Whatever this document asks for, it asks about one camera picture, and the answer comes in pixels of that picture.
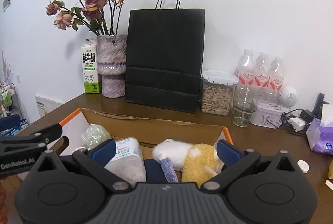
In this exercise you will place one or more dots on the wire storage rack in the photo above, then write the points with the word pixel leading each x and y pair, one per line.
pixel 9 101

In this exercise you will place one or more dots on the milk carton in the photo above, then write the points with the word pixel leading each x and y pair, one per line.
pixel 91 79

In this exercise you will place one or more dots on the purple knitted cloth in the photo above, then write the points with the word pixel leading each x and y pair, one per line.
pixel 168 170

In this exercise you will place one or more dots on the water bottle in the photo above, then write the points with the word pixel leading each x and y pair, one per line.
pixel 245 70
pixel 276 79
pixel 262 76

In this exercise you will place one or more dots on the navy blue pouch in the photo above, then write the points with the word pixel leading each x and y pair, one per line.
pixel 154 172

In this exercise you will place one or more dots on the white round speaker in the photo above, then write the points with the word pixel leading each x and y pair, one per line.
pixel 288 97

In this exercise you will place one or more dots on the white box on floor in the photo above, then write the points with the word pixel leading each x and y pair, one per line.
pixel 46 105

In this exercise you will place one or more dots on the water bottle middle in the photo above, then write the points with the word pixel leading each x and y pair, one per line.
pixel 262 76

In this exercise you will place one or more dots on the red cardboard box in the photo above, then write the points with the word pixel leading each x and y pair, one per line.
pixel 148 132

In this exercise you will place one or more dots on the yellow mug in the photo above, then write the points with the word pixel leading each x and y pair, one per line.
pixel 330 171

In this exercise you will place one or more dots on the iridescent ball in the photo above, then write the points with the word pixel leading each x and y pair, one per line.
pixel 93 136

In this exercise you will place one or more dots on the purple ceramic vase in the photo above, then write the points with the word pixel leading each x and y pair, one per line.
pixel 111 64

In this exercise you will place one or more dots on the yellow white plush toy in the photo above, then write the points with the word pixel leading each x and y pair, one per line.
pixel 197 162

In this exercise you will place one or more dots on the white charger with cables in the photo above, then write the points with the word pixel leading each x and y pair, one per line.
pixel 297 121

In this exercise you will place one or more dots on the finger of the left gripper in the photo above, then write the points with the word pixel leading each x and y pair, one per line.
pixel 47 135
pixel 9 122

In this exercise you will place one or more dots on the cotton pad plastic container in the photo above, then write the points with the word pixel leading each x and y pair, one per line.
pixel 128 162

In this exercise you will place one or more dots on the small white lid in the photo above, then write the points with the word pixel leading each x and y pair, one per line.
pixel 304 166

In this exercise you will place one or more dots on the water bottle right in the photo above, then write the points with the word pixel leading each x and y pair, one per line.
pixel 276 79

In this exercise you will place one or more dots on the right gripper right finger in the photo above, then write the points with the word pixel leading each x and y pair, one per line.
pixel 238 164

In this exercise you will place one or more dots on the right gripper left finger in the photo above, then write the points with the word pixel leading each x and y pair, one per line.
pixel 92 163

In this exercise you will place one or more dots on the black paper bag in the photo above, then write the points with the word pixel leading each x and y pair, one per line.
pixel 164 57

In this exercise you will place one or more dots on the clear seed container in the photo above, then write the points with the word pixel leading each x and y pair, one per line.
pixel 217 92

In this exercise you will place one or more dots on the white tin box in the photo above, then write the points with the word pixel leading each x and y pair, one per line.
pixel 268 115

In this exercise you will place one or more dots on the water bottle left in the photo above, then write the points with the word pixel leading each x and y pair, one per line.
pixel 245 70

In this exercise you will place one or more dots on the glass cup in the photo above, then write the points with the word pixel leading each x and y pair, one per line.
pixel 245 102

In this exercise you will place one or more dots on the purple tissue pack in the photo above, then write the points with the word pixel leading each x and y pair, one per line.
pixel 319 133

